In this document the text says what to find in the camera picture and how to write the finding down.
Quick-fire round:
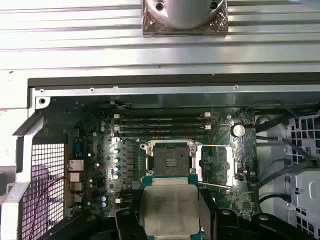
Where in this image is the blue rear port connector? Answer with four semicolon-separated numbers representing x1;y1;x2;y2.
72;139;89;158

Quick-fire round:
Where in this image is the RAM slot with black clips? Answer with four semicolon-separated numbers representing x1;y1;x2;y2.
119;132;209;139
119;121;209;128

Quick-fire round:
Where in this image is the black cable with plug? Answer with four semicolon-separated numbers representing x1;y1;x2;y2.
258;192;293;205

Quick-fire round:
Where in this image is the green motherboard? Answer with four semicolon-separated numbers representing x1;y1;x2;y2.
65;99;259;227

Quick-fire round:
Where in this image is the perforated metal drive cage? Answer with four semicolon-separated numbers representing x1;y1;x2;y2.
284;113;320;240

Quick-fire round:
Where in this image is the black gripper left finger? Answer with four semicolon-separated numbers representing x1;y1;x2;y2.
84;208;148;240

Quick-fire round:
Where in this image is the RAM slot with white clips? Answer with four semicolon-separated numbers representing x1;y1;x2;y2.
113;112;212;122
113;125;212;133

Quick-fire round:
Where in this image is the metal socket cover frame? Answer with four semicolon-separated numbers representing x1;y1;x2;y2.
196;143;238;190

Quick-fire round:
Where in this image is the silver CPU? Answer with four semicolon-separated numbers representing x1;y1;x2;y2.
138;174;211;240

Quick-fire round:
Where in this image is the coin battery in black holder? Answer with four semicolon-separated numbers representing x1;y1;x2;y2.
230;122;246;138

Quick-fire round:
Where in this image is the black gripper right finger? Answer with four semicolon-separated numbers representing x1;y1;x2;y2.
199;188;320;240

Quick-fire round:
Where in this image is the CPU socket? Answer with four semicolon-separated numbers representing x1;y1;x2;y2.
144;139;199;179

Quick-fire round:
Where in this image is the thick grey cable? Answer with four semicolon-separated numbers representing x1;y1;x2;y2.
257;159;313;193

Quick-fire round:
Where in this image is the black and metal PC case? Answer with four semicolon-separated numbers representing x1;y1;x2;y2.
0;71;320;240

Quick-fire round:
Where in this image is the metal network port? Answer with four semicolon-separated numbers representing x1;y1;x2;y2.
67;159;85;173

